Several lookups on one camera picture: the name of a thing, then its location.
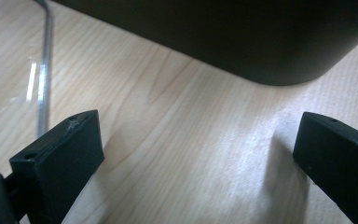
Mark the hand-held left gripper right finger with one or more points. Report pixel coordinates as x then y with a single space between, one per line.
338 158

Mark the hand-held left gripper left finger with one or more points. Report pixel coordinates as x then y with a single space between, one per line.
59 161

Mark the square metal compartment tray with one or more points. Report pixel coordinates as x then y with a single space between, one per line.
230 34

